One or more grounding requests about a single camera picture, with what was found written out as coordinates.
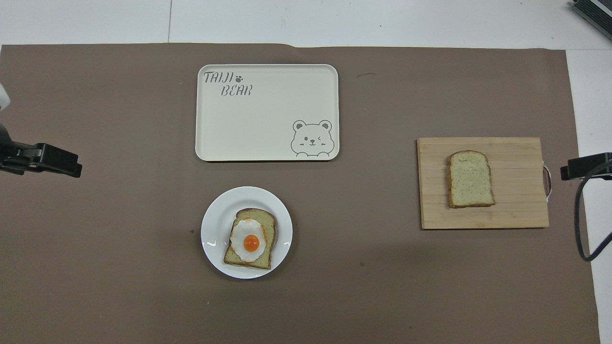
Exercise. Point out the cream tray with bear print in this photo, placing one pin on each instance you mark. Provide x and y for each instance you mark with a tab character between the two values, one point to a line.
258	124

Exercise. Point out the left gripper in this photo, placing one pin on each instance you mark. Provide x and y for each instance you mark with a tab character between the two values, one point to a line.
5	148

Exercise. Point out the black stand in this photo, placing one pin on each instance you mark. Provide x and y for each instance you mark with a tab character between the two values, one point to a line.
595	10

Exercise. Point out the white round plate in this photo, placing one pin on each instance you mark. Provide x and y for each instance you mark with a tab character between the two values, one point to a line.
215	229

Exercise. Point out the wooden cutting board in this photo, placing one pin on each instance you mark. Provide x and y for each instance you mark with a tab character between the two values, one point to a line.
516	205

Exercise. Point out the fried egg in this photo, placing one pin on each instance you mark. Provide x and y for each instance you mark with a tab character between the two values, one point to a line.
247	241

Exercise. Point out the bread slice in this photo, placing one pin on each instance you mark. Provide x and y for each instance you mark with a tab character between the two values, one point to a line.
267	227
469	180

